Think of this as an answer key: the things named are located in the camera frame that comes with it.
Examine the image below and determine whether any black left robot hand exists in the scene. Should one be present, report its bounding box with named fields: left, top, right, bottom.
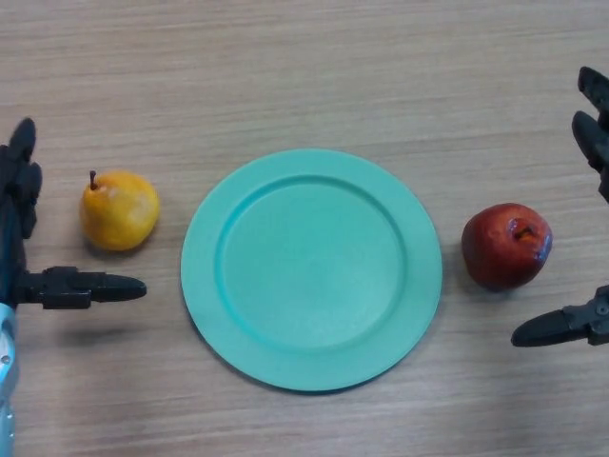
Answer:
left=0, top=117, right=147, bottom=310

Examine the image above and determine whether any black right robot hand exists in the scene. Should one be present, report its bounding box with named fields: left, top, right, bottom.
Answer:
left=510, top=66, right=609, bottom=348

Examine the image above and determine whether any yellow pear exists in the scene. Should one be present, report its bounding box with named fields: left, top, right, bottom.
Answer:
left=79, top=169, right=161, bottom=252

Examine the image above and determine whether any green round plate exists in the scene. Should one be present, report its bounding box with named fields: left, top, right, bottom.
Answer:
left=180, top=148, right=443, bottom=393

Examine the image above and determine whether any red apple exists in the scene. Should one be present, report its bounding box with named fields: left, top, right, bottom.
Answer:
left=460, top=202, right=554, bottom=291

